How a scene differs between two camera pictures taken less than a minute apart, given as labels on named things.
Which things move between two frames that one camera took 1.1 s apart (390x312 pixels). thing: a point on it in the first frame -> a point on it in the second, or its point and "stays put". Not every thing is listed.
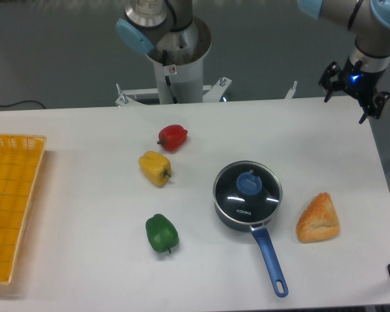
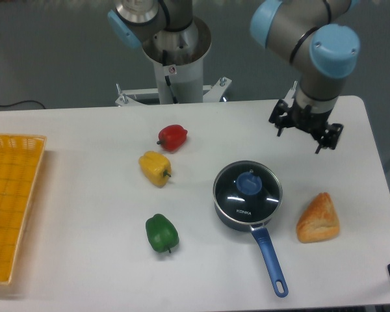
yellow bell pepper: [156, 167] stays put
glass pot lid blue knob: [247, 192] stays put
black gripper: [359, 82] -> [303, 118]
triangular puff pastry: [319, 221] stays put
